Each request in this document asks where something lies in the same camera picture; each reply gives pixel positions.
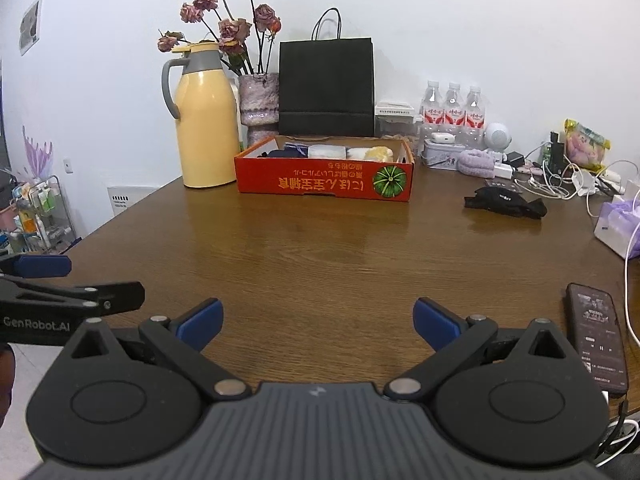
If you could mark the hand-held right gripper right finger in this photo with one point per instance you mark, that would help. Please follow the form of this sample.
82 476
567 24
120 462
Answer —
432 322

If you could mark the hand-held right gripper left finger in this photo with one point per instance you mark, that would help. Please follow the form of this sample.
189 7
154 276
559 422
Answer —
205 322

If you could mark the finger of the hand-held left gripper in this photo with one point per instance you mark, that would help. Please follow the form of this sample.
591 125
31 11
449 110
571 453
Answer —
115 297
40 266

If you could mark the orange cardboard box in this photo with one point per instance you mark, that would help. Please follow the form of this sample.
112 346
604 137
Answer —
310 182

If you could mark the yellow plush toy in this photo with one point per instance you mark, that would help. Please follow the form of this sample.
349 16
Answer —
380 154

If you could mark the white plush toy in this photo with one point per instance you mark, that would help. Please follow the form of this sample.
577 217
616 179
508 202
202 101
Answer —
357 155

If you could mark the metal storage trolley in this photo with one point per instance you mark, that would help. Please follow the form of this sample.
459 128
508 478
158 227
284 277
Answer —
45 210

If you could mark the white vented appliance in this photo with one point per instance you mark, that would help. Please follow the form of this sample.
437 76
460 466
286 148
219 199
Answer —
130 202

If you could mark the purple fluffy cloth roll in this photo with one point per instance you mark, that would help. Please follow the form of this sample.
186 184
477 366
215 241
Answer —
477 164

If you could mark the black smartphone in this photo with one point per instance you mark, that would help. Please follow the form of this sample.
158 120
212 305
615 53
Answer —
597 335

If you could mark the white tin box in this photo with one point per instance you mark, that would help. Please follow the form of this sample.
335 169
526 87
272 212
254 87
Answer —
439 156

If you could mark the white charger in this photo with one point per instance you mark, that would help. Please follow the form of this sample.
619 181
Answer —
503 171

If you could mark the black power adapter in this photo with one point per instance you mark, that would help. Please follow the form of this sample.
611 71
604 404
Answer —
516 159

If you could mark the white earbuds case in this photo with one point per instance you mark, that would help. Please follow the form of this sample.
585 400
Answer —
442 137

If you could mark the yellow thermos jug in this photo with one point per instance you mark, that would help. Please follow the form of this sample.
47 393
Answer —
207 130

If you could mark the white round device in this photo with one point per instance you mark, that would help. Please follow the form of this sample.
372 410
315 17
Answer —
498 136

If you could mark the clear plastic jar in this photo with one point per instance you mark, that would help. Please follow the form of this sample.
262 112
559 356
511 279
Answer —
397 127

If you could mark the white packet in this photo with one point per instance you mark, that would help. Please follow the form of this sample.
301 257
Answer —
327 152

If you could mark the dark green bottle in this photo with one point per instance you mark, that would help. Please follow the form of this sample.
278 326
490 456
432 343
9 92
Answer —
554 157

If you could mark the white tissue box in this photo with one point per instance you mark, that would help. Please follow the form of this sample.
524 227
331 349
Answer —
617 227

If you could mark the clear water bottle red label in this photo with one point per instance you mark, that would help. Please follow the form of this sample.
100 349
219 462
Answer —
432 112
475 116
454 114

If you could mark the flat white box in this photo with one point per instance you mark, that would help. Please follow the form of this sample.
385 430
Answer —
395 108

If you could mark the white power strip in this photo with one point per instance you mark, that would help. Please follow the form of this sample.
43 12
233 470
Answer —
600 182

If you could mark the purple textured vase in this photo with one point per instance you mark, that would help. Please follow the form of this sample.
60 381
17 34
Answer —
257 100

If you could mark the colourful snack bag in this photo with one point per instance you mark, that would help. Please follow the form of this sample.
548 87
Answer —
585 145

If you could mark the black paper bag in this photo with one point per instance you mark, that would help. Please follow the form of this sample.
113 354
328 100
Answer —
325 90

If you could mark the bouquet of dried roses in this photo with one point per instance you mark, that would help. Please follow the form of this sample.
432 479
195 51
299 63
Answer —
235 30

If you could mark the white wall socket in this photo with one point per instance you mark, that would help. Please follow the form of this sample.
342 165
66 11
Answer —
69 165

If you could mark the purple flower wall sticker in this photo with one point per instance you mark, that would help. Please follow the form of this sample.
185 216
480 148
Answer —
37 155

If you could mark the grey wall picture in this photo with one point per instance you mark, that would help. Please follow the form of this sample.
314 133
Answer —
30 25

